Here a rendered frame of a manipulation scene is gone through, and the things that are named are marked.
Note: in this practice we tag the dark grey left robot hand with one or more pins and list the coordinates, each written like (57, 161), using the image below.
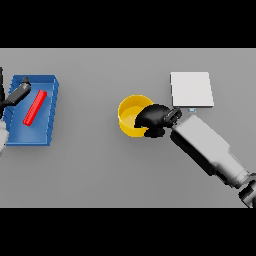
(19, 91)

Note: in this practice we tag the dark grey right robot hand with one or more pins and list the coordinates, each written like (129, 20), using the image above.
(154, 117)

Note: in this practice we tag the yellow bowl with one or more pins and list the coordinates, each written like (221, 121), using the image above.
(130, 118)

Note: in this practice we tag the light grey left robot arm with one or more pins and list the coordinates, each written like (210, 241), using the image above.
(2, 135)

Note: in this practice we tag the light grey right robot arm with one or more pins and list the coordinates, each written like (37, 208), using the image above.
(210, 150)

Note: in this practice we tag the pale square metallic scale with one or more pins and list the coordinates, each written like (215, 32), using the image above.
(192, 89)

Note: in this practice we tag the blue plastic tray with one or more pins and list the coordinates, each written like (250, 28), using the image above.
(30, 130)

